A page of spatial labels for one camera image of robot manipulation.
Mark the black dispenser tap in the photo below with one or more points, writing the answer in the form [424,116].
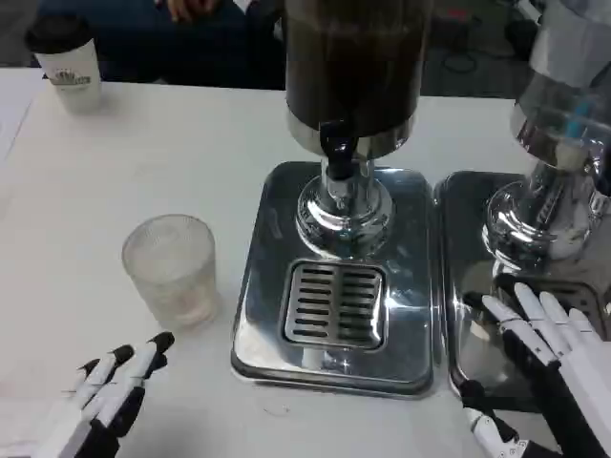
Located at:
[336,148]

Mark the white paper cup black lid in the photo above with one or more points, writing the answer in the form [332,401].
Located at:
[71,71]

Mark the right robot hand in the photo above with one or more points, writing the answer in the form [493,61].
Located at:
[568,362]

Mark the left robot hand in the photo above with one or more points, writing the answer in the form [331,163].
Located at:
[102,403]

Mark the person's hand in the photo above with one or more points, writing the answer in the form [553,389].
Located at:
[188,8]

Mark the clear ribbed glass cup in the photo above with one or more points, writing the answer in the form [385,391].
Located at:
[172,272]

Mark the person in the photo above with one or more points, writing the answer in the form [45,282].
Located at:
[167,52]

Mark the steel drip tray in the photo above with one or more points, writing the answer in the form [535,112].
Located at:
[410,305]
[470,267]

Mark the dark coffee drink dispenser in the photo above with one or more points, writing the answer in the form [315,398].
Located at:
[353,62]

